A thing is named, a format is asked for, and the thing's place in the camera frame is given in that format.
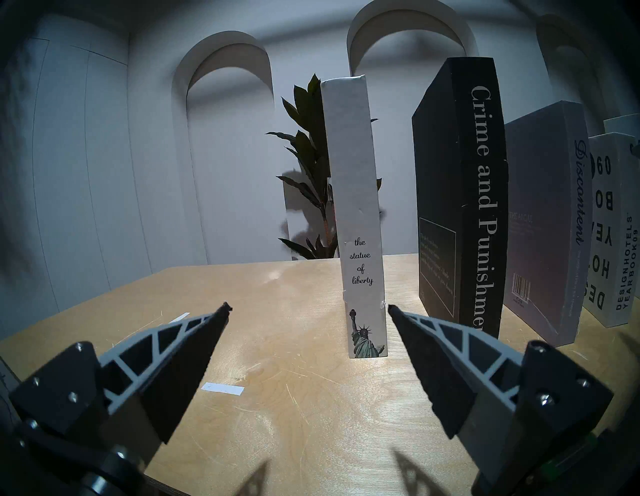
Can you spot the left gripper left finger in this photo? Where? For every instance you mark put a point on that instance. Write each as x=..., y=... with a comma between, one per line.
x=170, y=370

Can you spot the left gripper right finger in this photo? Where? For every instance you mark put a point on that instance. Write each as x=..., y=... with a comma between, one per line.
x=440, y=370

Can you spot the grey Discontent book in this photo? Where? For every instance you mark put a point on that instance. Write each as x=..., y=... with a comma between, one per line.
x=539, y=224

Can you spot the white Design Hotels yearbook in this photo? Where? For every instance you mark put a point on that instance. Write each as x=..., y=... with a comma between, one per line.
x=612, y=249

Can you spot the light wooden display table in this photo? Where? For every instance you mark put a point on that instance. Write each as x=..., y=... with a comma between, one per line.
x=300, y=400

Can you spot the short white table tape strip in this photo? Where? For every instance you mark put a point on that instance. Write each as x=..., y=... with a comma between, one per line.
x=180, y=317

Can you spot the long white table tape strip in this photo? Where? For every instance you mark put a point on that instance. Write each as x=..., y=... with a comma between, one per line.
x=222, y=388

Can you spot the black Crime and Punishment book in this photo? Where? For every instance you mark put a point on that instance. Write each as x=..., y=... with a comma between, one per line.
x=464, y=199

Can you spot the grey Statue of Liberty book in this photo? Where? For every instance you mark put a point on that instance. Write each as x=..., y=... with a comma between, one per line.
x=354, y=199

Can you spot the dark green potted plant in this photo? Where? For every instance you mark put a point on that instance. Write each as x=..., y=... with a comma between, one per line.
x=309, y=149

